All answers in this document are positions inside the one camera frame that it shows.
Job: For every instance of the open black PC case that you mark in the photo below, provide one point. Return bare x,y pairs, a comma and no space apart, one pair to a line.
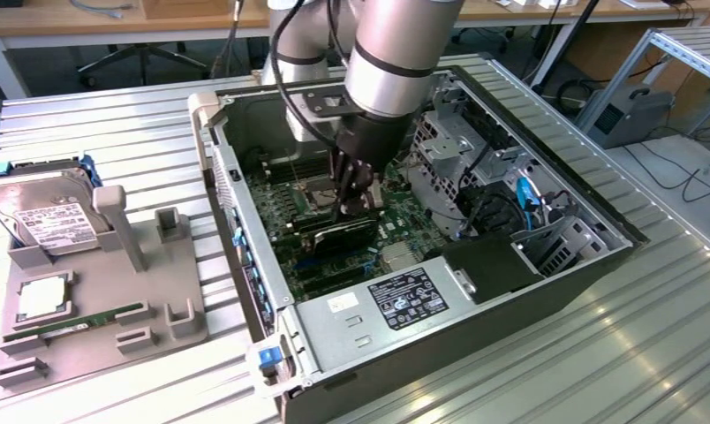
567,287

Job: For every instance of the black office chair base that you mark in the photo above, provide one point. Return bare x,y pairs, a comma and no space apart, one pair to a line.
146,55

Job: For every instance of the blue plastic disk caddy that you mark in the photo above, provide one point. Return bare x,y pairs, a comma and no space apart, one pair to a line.
92,170

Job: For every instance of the silver finned chipset heatsink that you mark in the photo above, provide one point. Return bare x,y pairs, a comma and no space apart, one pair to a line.
399,258

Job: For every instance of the CPU socket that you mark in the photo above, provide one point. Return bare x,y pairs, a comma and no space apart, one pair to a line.
316,194

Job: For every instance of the black RAM slot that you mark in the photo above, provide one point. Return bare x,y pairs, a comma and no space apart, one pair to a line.
302,167
304,173
299,161

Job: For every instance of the silver hard disk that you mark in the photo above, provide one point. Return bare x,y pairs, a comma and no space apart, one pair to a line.
43,207

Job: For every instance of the green RAM stick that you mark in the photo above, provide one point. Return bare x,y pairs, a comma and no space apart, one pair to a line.
78,325

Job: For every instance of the silver CPU chip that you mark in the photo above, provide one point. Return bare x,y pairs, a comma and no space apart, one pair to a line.
43,298

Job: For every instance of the perforated metal disk bay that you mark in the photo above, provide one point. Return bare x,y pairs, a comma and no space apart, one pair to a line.
558,256

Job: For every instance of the metal socket cover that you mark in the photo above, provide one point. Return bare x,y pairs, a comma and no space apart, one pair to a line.
378,185

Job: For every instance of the grey plastic parts rack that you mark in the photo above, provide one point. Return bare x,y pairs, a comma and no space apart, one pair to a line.
102,291

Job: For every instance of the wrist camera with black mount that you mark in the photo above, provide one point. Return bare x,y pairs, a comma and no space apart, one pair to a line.
319,103

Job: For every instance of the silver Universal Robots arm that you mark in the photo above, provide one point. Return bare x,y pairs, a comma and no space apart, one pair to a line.
402,53

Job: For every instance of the aluminium profile frame table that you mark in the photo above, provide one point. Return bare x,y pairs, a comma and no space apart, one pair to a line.
691,46

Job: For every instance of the thin metal locking lever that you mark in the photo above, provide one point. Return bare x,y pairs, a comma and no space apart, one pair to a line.
296,172

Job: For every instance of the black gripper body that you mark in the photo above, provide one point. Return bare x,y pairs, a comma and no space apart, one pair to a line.
378,141

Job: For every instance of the silver power supply unit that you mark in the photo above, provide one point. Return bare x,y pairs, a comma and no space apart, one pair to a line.
343,327

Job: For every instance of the long black expansion slot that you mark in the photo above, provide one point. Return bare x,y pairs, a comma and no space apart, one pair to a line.
338,287
331,277

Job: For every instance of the silver metal disk bay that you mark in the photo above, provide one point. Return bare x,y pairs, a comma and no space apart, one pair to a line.
448,148

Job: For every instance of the green motherboard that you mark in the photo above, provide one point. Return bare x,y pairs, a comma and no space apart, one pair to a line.
419,229

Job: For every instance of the black plastic air shroud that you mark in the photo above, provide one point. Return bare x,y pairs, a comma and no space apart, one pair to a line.
490,269

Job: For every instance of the blue case latch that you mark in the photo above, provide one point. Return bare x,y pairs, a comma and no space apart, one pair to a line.
270,358

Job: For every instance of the graphics card with metal bracket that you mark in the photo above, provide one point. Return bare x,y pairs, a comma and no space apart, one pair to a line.
346,236

